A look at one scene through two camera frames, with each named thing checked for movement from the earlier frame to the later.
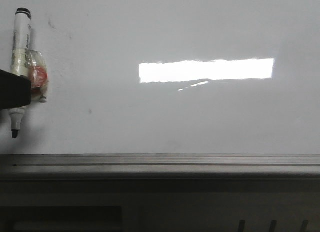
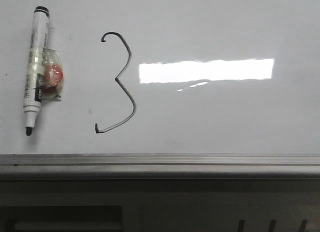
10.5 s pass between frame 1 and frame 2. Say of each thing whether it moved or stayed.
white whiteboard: stayed
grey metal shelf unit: stayed
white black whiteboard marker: moved
